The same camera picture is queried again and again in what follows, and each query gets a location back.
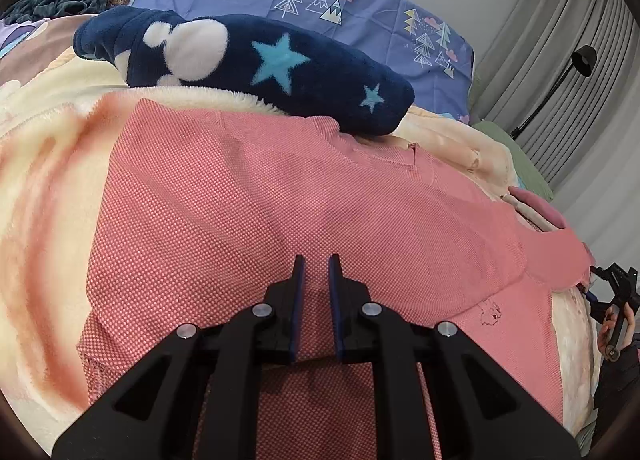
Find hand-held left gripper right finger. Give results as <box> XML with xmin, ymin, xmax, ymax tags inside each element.
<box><xmin>327</xmin><ymin>254</ymin><xmax>583</xmax><ymax>460</ymax></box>

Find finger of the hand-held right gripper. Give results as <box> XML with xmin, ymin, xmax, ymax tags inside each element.
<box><xmin>592</xmin><ymin>264</ymin><xmax>632</xmax><ymax>292</ymax></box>

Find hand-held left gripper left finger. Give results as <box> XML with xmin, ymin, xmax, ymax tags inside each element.
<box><xmin>52</xmin><ymin>254</ymin><xmax>307</xmax><ymax>460</ymax></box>

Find pink knit shirt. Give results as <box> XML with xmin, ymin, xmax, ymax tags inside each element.
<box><xmin>76</xmin><ymin>98</ymin><xmax>596</xmax><ymax>460</ymax></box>

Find person's right forearm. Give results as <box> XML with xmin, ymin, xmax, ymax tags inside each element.
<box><xmin>592</xmin><ymin>335</ymin><xmax>640</xmax><ymax>446</ymax></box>

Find person's right hand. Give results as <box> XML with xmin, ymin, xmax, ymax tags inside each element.
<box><xmin>598</xmin><ymin>304</ymin><xmax>637</xmax><ymax>357</ymax></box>

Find large green pillow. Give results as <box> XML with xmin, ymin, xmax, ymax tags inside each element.
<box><xmin>472</xmin><ymin>120</ymin><xmax>556</xmax><ymax>201</ymax></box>

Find black floor lamp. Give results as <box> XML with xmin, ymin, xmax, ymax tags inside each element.
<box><xmin>510</xmin><ymin>45</ymin><xmax>598</xmax><ymax>138</ymax></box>

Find navy star fleece garment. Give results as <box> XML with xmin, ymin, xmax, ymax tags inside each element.
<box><xmin>72</xmin><ymin>8</ymin><xmax>416</xmax><ymax>136</ymax></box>

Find grey curtain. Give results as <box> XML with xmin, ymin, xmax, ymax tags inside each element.
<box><xmin>467</xmin><ymin>0</ymin><xmax>640</xmax><ymax>221</ymax></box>

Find cream plush printed blanket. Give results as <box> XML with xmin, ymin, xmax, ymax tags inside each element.
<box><xmin>0</xmin><ymin>15</ymin><xmax>601</xmax><ymax>460</ymax></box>

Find purple tree print cover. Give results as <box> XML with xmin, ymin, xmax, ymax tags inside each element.
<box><xmin>129</xmin><ymin>0</ymin><xmax>475</xmax><ymax>125</ymax></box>

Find dark teal cloth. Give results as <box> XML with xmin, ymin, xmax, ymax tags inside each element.
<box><xmin>0</xmin><ymin>0</ymin><xmax>110</xmax><ymax>24</ymax></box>

